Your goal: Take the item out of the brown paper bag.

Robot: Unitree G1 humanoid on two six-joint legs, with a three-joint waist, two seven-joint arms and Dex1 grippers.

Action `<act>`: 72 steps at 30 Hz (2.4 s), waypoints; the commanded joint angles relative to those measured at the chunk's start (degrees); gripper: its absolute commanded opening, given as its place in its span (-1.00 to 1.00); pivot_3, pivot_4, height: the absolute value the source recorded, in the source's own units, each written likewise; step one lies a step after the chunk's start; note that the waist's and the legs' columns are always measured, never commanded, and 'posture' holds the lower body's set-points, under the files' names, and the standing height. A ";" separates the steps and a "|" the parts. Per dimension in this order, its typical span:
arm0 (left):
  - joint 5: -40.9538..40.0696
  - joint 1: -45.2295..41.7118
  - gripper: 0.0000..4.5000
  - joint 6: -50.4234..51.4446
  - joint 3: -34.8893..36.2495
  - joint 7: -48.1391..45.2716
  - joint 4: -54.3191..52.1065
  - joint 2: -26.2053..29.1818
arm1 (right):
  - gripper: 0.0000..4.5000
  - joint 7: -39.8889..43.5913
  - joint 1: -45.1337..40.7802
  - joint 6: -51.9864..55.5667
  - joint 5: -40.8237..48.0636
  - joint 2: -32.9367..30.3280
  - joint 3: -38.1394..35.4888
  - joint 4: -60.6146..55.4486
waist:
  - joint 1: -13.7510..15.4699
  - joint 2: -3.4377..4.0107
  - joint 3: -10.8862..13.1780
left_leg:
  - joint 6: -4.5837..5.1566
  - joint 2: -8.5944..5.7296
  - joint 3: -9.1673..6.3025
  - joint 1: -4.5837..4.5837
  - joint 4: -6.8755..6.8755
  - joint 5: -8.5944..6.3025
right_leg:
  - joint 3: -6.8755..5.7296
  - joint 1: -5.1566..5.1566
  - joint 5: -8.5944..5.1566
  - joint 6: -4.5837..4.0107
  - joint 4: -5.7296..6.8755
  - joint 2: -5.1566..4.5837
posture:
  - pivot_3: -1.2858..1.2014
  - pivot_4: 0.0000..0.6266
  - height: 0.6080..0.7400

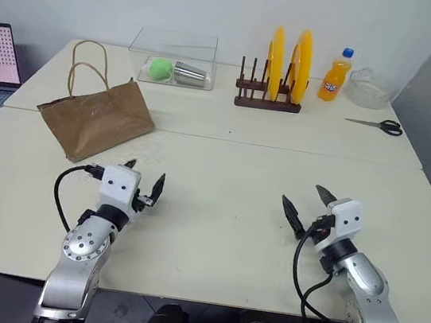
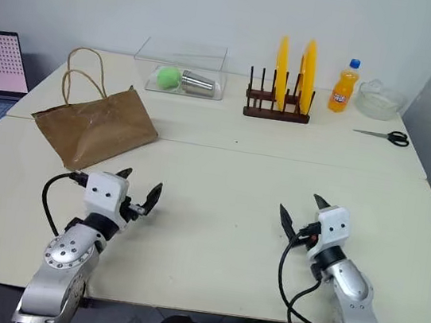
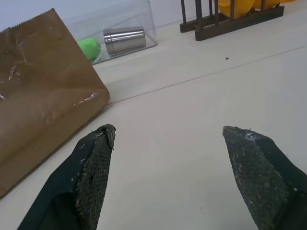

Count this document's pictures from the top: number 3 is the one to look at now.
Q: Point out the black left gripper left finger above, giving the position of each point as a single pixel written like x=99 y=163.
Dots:
x=69 y=187

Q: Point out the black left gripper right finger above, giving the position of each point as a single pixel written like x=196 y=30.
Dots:
x=259 y=172

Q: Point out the brown paper bag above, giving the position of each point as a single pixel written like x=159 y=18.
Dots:
x=40 y=88

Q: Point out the green ball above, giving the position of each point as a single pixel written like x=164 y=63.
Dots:
x=90 y=48

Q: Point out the dark wooden rack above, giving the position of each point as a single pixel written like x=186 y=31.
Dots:
x=223 y=21

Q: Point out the stainless steel cup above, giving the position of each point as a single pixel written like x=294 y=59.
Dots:
x=124 y=40

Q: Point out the yellow plastic dish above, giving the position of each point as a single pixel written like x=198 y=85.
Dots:
x=239 y=8

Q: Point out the clear plastic box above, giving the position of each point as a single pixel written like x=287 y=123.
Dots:
x=124 y=26

